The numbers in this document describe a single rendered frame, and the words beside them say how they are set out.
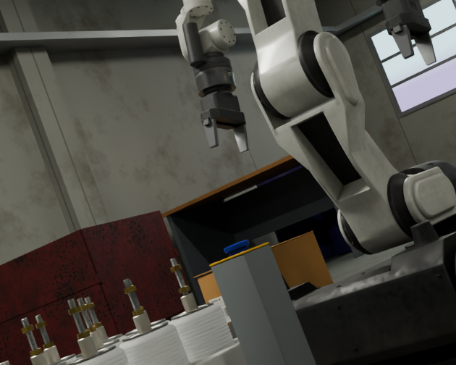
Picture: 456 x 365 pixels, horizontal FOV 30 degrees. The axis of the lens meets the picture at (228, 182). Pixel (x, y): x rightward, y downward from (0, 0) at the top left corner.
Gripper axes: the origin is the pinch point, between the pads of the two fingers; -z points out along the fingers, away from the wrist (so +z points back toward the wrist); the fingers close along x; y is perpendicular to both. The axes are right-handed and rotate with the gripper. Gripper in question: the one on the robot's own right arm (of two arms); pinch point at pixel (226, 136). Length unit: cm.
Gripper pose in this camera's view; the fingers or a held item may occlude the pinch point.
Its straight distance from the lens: 190.9
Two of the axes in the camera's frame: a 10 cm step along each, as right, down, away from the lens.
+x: -6.3, -0.6, -7.8
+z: -2.0, -9.5, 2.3
